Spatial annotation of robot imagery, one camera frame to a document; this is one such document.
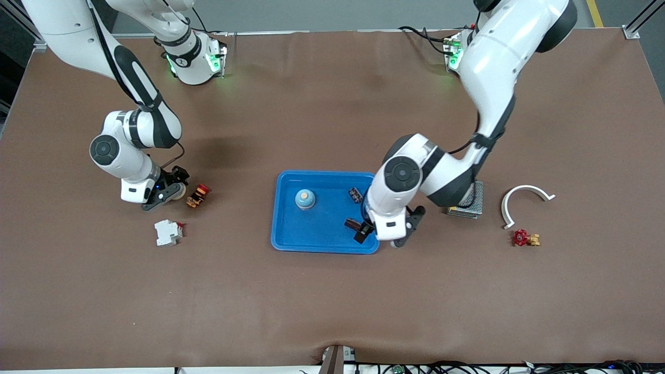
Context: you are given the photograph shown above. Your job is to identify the blue plastic tray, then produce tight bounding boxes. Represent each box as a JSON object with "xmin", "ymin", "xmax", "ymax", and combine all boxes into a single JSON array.
[{"xmin": 271, "ymin": 170, "xmax": 381, "ymax": 255}]

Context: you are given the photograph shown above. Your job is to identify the orange black red-capped button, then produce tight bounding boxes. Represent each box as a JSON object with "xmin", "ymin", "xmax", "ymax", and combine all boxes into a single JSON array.
[{"xmin": 186, "ymin": 184, "xmax": 211, "ymax": 209}]

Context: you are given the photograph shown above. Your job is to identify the grey bracket at table edge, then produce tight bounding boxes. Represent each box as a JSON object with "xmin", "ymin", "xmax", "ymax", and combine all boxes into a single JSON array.
[{"xmin": 318, "ymin": 344, "xmax": 357, "ymax": 374}]

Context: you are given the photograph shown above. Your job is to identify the white curved plastic piece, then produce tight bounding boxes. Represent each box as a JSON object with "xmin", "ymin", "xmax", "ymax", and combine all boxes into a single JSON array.
[{"xmin": 501, "ymin": 185, "xmax": 556, "ymax": 230}]

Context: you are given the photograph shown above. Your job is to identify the white circuit breaker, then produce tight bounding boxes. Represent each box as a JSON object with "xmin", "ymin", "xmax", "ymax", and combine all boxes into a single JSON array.
[{"xmin": 154, "ymin": 219, "xmax": 184, "ymax": 248}]

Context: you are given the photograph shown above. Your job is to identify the aluminium frame profile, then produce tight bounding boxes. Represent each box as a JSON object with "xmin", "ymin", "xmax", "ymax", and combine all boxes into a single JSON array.
[
  {"xmin": 623, "ymin": 0, "xmax": 665, "ymax": 40},
  {"xmin": 21, "ymin": 16, "xmax": 48, "ymax": 51}
]

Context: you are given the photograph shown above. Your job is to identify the green lit base connector box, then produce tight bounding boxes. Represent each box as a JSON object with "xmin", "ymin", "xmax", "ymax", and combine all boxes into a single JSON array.
[
  {"xmin": 443, "ymin": 32, "xmax": 464, "ymax": 71},
  {"xmin": 205, "ymin": 44, "xmax": 228, "ymax": 78}
]

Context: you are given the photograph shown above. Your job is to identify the black base cables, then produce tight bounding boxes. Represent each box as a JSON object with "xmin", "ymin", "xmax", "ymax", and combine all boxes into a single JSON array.
[{"xmin": 398, "ymin": 25, "xmax": 448, "ymax": 55}]

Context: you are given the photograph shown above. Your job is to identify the metal mesh power supply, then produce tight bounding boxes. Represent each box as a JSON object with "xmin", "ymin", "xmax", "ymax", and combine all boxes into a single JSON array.
[{"xmin": 448, "ymin": 179, "xmax": 484, "ymax": 220}]

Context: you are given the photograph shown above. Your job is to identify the red handle brass valve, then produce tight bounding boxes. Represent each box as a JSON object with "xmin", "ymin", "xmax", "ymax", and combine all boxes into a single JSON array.
[{"xmin": 513, "ymin": 229, "xmax": 541, "ymax": 247}]

